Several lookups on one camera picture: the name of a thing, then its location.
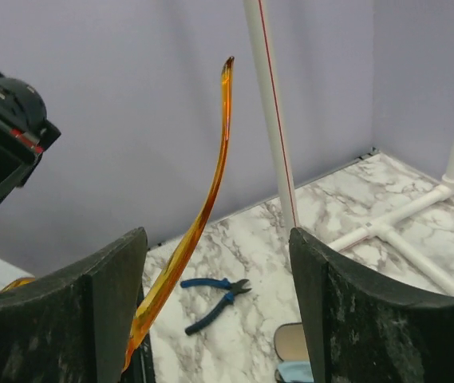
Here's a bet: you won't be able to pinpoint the blue cloth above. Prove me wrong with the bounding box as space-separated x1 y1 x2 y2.
276 361 314 383

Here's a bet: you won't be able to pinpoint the blue-handled pliers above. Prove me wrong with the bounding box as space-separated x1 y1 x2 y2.
180 277 253 337

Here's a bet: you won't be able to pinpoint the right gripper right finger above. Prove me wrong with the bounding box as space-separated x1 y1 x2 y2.
289 228 454 382

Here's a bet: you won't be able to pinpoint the white PVC pipe frame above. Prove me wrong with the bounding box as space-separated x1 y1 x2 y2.
242 0 454 299

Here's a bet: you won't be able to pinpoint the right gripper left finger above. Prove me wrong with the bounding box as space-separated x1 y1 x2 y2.
0 227 148 383

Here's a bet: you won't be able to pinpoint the orange sunglasses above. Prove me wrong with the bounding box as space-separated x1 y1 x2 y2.
0 55 235 374

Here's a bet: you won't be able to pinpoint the black cylinder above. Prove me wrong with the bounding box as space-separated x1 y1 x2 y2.
274 322 310 382

